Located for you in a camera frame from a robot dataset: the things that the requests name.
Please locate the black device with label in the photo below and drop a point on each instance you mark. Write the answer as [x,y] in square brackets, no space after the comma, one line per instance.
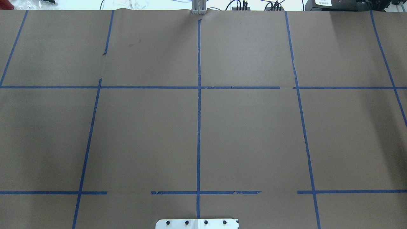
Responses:
[339,5]

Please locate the clear plastic bag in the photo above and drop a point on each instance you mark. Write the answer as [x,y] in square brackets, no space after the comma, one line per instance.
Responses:
[30,4]

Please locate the white mounting plate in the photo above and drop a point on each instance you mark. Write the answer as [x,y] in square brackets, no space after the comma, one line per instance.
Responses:
[197,224]

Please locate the grey aluminium post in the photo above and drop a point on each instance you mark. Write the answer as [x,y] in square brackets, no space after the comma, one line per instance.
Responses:
[198,7]

